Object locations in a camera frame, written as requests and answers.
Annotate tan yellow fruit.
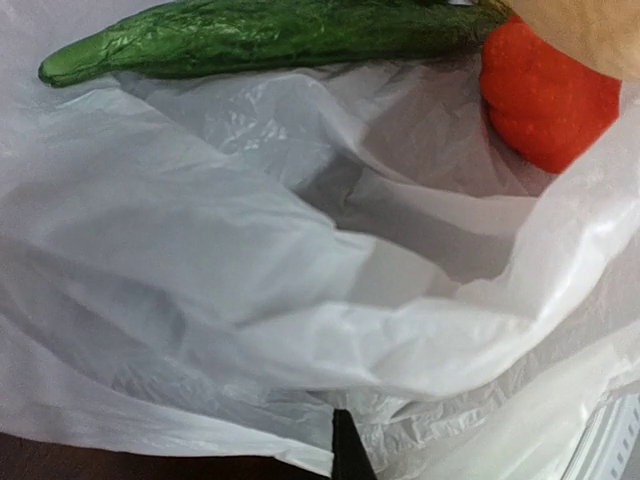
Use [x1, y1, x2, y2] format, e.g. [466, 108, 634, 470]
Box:
[508, 0, 639, 82]

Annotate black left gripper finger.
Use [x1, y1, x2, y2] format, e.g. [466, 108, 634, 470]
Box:
[330, 409, 375, 480]

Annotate red pumpkin toy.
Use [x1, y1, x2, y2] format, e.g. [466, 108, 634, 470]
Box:
[480, 15, 622, 174]

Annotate white plastic bag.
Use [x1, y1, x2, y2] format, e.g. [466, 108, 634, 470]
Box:
[1, 1, 639, 479]

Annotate aluminium front rail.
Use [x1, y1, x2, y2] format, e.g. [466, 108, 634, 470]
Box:
[562, 395, 639, 480]

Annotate green cucumber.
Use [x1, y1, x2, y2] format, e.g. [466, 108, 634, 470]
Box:
[38, 0, 510, 88]

